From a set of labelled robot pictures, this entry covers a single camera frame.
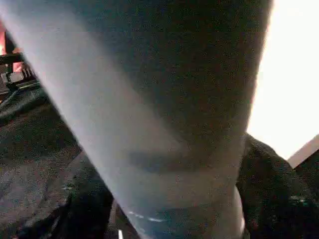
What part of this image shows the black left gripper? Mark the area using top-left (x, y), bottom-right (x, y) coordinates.
top-left (0, 53), bottom-right (40, 90)

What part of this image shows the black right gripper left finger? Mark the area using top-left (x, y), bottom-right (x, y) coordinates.
top-left (17, 154), bottom-right (137, 239)

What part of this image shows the black mat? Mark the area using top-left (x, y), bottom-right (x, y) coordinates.
top-left (0, 82), bottom-right (319, 239)

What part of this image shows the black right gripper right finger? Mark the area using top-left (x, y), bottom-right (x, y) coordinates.
top-left (236, 134), bottom-right (319, 239)

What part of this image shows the white plastic table leg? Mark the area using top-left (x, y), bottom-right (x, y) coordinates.
top-left (0, 0), bottom-right (275, 239)

